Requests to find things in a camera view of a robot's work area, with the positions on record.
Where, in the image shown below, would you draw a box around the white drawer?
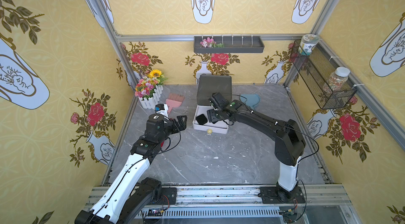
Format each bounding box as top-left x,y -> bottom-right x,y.
193,106 -> 229,134

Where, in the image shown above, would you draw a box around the black brooch box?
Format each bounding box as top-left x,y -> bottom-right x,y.
196,114 -> 208,126

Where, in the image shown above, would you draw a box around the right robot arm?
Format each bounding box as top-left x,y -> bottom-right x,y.
209,92 -> 306,192

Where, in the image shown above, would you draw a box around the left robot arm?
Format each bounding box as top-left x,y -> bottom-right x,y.
75,113 -> 187,224

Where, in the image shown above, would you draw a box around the three-tier drawer cabinet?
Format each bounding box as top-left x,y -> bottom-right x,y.
197,74 -> 232,106

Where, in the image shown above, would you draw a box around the pink hand brush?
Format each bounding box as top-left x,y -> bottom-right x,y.
166,93 -> 185,114

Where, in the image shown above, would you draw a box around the blue dustpan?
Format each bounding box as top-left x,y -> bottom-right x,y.
239,94 -> 261,110

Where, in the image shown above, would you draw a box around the flower planter white fence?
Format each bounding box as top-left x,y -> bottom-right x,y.
135,69 -> 166,109

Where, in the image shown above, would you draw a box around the pink flowers on shelf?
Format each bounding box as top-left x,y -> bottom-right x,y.
200,37 -> 224,48

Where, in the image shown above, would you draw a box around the circuit board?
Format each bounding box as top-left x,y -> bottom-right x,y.
146,208 -> 163,218

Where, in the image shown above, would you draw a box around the labelled jar white lid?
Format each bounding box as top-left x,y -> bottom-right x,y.
297,34 -> 320,55

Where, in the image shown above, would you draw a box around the jar of colourful beads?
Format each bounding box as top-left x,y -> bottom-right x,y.
323,67 -> 351,94

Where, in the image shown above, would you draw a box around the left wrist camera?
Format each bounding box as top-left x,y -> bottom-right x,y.
155,103 -> 169,118

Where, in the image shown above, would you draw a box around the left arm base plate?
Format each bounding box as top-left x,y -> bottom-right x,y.
150,187 -> 177,206

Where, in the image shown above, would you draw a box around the grey wall shelf tray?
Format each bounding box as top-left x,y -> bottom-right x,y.
194,35 -> 265,54

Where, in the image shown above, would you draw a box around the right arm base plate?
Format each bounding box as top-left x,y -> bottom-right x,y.
257,186 -> 306,204

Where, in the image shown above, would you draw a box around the black wire wall basket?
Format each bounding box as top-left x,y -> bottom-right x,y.
291,40 -> 357,110

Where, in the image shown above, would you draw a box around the aluminium rail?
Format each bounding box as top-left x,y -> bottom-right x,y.
82,184 -> 352,220

